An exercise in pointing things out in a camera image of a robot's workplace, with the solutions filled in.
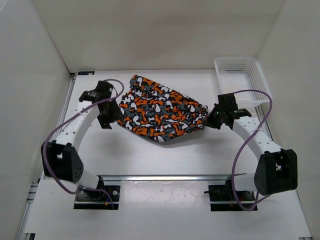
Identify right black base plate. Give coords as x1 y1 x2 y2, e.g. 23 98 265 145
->
203 185 256 212

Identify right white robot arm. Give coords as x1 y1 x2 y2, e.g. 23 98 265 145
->
205 93 298 200

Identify orange camouflage shorts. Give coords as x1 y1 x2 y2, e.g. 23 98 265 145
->
117 75 209 142

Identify black label sticker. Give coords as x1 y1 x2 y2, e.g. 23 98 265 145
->
77 71 95 76

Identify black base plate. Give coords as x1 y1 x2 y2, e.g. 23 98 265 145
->
203 185 256 212
73 183 121 210

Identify aluminium rail front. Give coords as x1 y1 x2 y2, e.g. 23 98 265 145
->
42 174 256 182

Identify aluminium rail left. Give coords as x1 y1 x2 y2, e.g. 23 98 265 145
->
15 72 78 240

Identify aluminium rail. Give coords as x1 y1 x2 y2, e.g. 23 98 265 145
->
42 174 256 182
15 72 78 240

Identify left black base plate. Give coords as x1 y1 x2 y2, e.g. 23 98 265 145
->
73 183 121 210

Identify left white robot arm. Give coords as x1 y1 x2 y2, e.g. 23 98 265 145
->
41 79 122 200

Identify white perforated plastic basket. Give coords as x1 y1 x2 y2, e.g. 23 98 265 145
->
214 56 272 109

